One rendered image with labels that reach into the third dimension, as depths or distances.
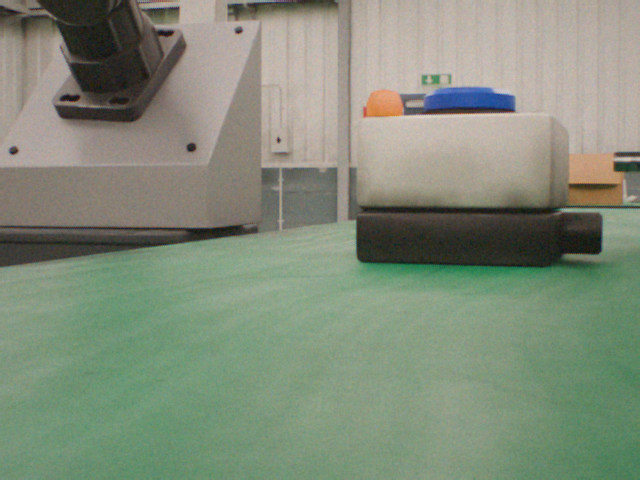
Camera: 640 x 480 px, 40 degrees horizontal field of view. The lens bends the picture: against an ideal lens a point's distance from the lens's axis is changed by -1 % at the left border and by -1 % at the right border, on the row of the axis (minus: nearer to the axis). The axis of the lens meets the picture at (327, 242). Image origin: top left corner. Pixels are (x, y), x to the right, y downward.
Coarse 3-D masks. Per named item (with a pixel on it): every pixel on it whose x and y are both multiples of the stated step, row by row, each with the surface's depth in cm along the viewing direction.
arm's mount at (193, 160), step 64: (64, 64) 86; (192, 64) 82; (256, 64) 84; (64, 128) 79; (128, 128) 77; (192, 128) 76; (256, 128) 84; (0, 192) 77; (64, 192) 75; (128, 192) 74; (192, 192) 73; (256, 192) 85
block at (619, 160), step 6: (618, 156) 52; (624, 156) 52; (630, 156) 51; (636, 156) 51; (618, 162) 52; (624, 162) 51; (630, 162) 51; (636, 162) 51; (618, 168) 52; (624, 168) 52; (630, 168) 52; (636, 168) 51
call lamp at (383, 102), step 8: (384, 88) 37; (376, 96) 37; (384, 96) 37; (392, 96) 37; (368, 104) 37; (376, 104) 37; (384, 104) 37; (392, 104) 37; (400, 104) 37; (368, 112) 37; (376, 112) 37; (384, 112) 37; (392, 112) 37; (400, 112) 37
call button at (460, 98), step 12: (432, 96) 38; (444, 96) 38; (456, 96) 37; (468, 96) 37; (480, 96) 37; (492, 96) 37; (504, 96) 38; (432, 108) 38; (444, 108) 38; (456, 108) 38; (468, 108) 38; (480, 108) 38; (492, 108) 38; (504, 108) 38
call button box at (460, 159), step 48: (384, 144) 36; (432, 144) 36; (480, 144) 35; (528, 144) 34; (384, 192) 36; (432, 192) 36; (480, 192) 35; (528, 192) 34; (384, 240) 37; (432, 240) 36; (480, 240) 35; (528, 240) 35; (576, 240) 37
